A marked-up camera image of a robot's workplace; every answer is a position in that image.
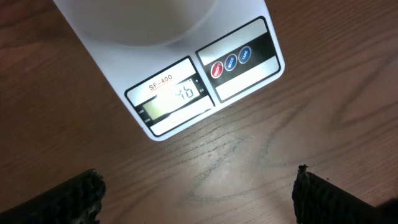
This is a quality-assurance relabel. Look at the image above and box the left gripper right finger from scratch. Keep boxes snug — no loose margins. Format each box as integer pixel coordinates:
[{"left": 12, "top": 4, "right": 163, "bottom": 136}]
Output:
[{"left": 292, "top": 165, "right": 397, "bottom": 224}]

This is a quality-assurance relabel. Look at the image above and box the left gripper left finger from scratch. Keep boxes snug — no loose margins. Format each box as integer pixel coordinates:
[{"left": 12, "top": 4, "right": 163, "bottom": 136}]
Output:
[{"left": 1, "top": 169, "right": 106, "bottom": 224}]

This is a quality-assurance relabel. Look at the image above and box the white digital kitchen scale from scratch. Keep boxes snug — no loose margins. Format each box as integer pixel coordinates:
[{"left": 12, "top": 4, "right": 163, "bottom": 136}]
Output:
[{"left": 55, "top": 0, "right": 285, "bottom": 141}]

